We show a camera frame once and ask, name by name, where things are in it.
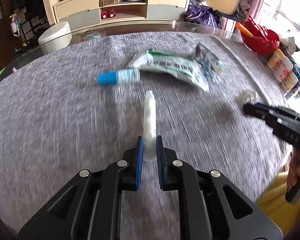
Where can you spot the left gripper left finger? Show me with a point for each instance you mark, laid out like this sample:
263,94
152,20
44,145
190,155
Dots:
139,160

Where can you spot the purple bag on floor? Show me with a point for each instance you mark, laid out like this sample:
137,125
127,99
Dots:
202,15

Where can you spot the white green mask package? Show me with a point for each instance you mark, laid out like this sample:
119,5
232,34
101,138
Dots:
182,68

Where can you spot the clear plastic tube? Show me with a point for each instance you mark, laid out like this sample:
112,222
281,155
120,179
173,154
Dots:
149,127

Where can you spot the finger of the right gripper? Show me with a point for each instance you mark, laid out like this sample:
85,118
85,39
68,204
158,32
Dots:
257,110

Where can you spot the white round stool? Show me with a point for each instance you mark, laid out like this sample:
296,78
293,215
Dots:
55,38

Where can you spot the blue cap glue bottle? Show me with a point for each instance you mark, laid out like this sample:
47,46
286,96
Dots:
131,75

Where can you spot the right hand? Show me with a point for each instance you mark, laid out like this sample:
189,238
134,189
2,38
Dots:
294,170

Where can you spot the red plastic basket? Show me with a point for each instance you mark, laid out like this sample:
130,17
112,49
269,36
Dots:
263,41

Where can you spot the beige TV cabinet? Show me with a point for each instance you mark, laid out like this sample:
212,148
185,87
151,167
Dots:
86,13

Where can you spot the grey woven table cloth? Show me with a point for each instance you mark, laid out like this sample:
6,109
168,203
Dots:
55,119

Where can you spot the white tissue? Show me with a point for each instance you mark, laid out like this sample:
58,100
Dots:
247,96

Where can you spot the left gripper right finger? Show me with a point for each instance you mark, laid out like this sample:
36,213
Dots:
160,160

